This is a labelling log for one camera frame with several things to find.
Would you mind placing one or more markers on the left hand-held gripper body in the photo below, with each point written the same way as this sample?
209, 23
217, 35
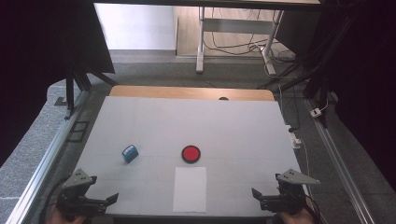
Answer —
74, 196

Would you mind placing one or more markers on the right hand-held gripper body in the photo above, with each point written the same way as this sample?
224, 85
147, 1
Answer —
289, 199

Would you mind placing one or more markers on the blue stamp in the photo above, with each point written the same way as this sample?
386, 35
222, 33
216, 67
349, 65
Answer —
130, 153

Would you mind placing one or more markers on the red ink pad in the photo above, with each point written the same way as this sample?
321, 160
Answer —
190, 154

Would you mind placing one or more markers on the person's right hand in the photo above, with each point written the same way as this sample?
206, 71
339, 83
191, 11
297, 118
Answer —
299, 218

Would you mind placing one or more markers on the person's left hand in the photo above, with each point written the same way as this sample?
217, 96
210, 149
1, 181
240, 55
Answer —
59, 218

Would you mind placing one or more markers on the white paper sheet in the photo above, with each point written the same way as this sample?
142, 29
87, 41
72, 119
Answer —
190, 189

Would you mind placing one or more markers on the small white adapter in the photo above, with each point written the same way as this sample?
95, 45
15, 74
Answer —
316, 112

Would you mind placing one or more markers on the white table cover sheet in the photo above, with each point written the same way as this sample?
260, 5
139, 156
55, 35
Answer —
186, 124

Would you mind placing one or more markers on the black tripod stand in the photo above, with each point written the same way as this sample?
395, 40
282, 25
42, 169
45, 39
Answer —
71, 90

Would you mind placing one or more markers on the black metal stand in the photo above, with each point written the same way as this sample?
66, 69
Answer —
317, 71

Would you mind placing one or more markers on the black curtain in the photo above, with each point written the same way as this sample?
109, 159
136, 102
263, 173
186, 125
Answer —
37, 46

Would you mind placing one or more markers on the aluminium rail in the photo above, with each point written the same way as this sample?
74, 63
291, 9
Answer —
339, 161
40, 165

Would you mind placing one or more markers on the white metal desk frame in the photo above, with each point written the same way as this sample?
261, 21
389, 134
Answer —
200, 40

